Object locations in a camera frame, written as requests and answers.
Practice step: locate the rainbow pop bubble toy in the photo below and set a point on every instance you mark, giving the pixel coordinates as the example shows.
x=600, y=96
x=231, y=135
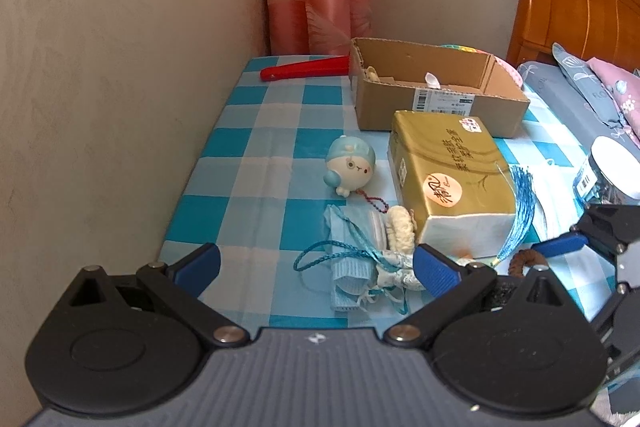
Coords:
x=510, y=67

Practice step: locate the cream fluffy scrunchie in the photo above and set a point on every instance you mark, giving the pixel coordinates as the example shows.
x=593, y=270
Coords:
x=401, y=227

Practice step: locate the white sachet with blue tassel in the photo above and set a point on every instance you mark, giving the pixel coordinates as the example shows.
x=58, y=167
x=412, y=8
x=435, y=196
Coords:
x=397, y=278

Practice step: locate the blue face mask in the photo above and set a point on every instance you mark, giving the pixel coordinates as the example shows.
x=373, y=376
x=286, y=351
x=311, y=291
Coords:
x=350, y=224
x=350, y=284

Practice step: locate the gold tissue pack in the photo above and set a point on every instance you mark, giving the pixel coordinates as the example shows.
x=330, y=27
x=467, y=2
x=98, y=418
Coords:
x=450, y=167

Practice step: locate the blue checkered tablecloth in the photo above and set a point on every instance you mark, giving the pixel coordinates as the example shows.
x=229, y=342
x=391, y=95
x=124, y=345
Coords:
x=260, y=147

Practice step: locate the clear jar with white lid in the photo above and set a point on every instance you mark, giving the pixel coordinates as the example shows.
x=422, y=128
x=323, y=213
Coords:
x=615, y=162

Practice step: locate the blue-grey patterned pillow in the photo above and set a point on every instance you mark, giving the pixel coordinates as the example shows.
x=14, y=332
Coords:
x=585, y=82

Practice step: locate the pink floral pillow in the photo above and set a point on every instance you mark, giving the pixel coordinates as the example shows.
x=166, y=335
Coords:
x=622, y=92

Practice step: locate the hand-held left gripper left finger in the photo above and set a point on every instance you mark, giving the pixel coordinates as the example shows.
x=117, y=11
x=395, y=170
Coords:
x=200, y=266

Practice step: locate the blue-grey bed sheet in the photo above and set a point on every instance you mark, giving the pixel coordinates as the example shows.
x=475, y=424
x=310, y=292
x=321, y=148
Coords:
x=555, y=102

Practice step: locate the beige soft item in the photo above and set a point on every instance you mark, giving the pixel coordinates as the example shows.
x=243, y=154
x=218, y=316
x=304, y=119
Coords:
x=372, y=74

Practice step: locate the cardboard box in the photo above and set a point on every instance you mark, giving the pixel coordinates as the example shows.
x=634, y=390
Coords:
x=400, y=107

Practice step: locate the small white item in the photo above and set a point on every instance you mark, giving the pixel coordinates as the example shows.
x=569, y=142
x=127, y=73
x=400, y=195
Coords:
x=432, y=80

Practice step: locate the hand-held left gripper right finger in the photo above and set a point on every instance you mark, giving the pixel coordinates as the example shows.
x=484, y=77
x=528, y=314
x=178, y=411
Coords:
x=435, y=268

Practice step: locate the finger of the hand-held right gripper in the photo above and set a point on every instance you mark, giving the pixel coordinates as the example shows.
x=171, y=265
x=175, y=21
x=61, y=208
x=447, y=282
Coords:
x=560, y=246
x=625, y=307

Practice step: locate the blue round-headed plush toy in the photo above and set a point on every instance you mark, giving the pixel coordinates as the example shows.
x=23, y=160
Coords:
x=350, y=162

